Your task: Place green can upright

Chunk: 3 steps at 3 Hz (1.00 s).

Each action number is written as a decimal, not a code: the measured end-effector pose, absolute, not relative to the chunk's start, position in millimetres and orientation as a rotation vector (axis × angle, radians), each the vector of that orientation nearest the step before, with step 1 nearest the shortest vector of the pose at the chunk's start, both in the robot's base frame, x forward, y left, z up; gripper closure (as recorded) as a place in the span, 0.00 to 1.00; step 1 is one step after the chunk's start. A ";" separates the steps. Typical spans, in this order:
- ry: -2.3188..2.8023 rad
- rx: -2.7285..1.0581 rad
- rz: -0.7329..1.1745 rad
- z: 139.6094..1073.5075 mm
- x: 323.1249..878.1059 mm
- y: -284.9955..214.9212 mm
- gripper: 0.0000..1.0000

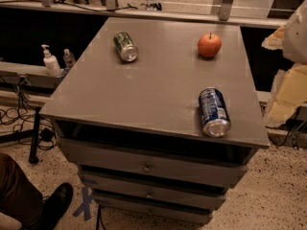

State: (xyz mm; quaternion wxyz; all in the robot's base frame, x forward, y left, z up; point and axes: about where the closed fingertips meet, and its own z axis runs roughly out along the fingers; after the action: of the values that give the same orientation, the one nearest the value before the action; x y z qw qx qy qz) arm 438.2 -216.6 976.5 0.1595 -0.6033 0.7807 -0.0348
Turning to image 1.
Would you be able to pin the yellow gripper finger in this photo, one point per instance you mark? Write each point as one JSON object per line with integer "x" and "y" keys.
{"x": 289, "y": 92}
{"x": 275, "y": 40}

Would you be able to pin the clear plastic bottle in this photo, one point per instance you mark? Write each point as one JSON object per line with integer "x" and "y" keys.
{"x": 68, "y": 58}

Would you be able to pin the red apple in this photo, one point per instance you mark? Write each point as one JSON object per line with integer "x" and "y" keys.
{"x": 209, "y": 45}

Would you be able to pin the black leather shoe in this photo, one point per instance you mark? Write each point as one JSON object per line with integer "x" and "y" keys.
{"x": 54, "y": 207}

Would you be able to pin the green soda can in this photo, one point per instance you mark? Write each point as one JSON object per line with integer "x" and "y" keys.
{"x": 125, "y": 47}

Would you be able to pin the black stand leg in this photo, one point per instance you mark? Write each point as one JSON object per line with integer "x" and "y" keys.
{"x": 33, "y": 159}

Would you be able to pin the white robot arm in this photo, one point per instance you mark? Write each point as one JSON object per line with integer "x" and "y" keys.
{"x": 295, "y": 39}

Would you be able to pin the blue soda can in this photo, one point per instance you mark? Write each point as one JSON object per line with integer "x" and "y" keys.
{"x": 214, "y": 116}

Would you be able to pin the grey drawer cabinet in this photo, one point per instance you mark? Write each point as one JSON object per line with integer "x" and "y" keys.
{"x": 134, "y": 128}

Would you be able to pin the white pump bottle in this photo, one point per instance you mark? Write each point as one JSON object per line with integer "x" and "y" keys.
{"x": 50, "y": 62}

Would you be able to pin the brown trouser leg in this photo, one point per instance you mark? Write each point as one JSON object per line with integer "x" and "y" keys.
{"x": 19, "y": 198}

